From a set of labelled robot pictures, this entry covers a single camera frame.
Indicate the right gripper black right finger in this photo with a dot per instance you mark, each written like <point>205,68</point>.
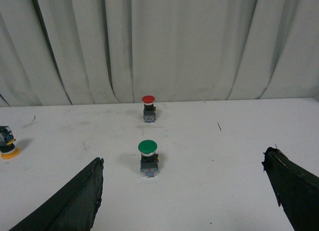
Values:
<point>295,188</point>

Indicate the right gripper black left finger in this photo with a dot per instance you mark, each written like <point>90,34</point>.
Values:
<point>73,207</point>

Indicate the yellow mushroom push button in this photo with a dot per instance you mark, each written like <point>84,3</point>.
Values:
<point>7,148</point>

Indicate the green mushroom push button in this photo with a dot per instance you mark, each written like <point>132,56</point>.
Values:
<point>149,158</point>

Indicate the red mushroom push button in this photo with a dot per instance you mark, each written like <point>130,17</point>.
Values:
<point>149,112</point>

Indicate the white pleated curtain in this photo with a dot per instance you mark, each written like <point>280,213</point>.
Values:
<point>75,52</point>

